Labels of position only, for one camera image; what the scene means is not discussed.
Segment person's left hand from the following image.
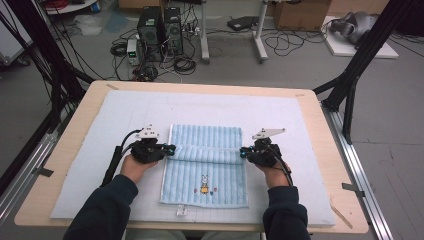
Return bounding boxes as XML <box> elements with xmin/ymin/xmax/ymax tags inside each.
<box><xmin>119</xmin><ymin>153</ymin><xmax>159</xmax><ymax>184</ymax></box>

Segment aluminium rail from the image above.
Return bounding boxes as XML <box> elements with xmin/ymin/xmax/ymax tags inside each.
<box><xmin>321</xmin><ymin>103</ymin><xmax>396</xmax><ymax>240</ymax></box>
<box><xmin>0</xmin><ymin>108</ymin><xmax>74</xmax><ymax>228</ymax></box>

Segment flat black device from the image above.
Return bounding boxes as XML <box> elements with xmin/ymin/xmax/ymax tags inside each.
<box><xmin>227</xmin><ymin>15</ymin><xmax>259</xmax><ymax>32</ymax></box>

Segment white floor board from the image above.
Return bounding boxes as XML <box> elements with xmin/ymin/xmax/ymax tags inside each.
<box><xmin>321</xmin><ymin>15</ymin><xmax>399</xmax><ymax>60</ymax></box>

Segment thin wooden strip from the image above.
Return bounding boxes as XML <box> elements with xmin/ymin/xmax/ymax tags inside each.
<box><xmin>329</xmin><ymin>203</ymin><xmax>354</xmax><ymax>230</ymax></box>

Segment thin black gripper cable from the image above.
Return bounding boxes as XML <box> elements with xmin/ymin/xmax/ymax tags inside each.
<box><xmin>271</xmin><ymin>146</ymin><xmax>294</xmax><ymax>188</ymax></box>

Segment white table frame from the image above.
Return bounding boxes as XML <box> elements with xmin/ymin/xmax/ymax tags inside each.
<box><xmin>199</xmin><ymin>0</ymin><xmax>269</xmax><ymax>64</ymax></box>

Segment black frame post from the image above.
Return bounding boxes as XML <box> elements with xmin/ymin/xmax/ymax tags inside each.
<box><xmin>313</xmin><ymin>0</ymin><xmax>419</xmax><ymax>145</ymax></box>
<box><xmin>6</xmin><ymin>0</ymin><xmax>96</xmax><ymax>134</ymax></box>

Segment white power supply unit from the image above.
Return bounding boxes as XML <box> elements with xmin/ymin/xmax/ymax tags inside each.
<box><xmin>126</xmin><ymin>38</ymin><xmax>141</xmax><ymax>66</ymax></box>

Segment large black computer tower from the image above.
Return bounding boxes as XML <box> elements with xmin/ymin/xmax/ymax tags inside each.
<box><xmin>137</xmin><ymin>5</ymin><xmax>164</xmax><ymax>63</ymax></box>

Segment black tape piece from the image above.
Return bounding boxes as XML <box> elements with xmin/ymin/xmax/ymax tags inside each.
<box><xmin>33</xmin><ymin>167</ymin><xmax>54</xmax><ymax>178</ymax></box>
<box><xmin>342</xmin><ymin>182</ymin><xmax>365</xmax><ymax>198</ymax></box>

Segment white foam mat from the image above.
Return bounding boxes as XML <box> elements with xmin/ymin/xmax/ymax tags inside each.
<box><xmin>49</xmin><ymin>89</ymin><xmax>337</xmax><ymax>228</ymax></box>

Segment cardboard box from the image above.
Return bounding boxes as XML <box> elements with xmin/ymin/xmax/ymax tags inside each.
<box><xmin>273</xmin><ymin>0</ymin><xmax>333</xmax><ymax>32</ymax></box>

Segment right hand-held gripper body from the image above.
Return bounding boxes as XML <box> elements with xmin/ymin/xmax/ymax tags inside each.
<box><xmin>251</xmin><ymin>127</ymin><xmax>287</xmax><ymax>168</ymax></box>

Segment blue striped towel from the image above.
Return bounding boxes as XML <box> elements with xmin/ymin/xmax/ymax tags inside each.
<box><xmin>159</xmin><ymin>124</ymin><xmax>249</xmax><ymax>217</ymax></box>

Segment grey helmet-like device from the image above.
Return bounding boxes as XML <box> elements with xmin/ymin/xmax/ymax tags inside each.
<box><xmin>329</xmin><ymin>10</ymin><xmax>380</xmax><ymax>45</ymax></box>

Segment looped black floor cable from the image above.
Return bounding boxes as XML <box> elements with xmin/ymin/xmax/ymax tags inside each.
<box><xmin>264</xmin><ymin>29</ymin><xmax>328</xmax><ymax>57</ymax></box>

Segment coiled black cable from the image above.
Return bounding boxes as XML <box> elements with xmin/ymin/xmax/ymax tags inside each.
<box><xmin>173</xmin><ymin>56</ymin><xmax>198</xmax><ymax>76</ymax></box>

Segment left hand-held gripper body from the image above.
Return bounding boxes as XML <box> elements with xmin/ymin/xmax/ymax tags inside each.
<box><xmin>130</xmin><ymin>124</ymin><xmax>165</xmax><ymax>164</ymax></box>

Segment round white table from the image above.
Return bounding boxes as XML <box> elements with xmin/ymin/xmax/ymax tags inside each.
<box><xmin>44</xmin><ymin>0</ymin><xmax>99</xmax><ymax>16</ymax></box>

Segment person's right hand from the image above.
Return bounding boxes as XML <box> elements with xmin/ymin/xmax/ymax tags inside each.
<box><xmin>258</xmin><ymin>159</ymin><xmax>291</xmax><ymax>189</ymax></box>

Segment slim black computer tower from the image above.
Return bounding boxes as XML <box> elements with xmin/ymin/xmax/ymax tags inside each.
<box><xmin>163</xmin><ymin>6</ymin><xmax>184</xmax><ymax>56</ymax></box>

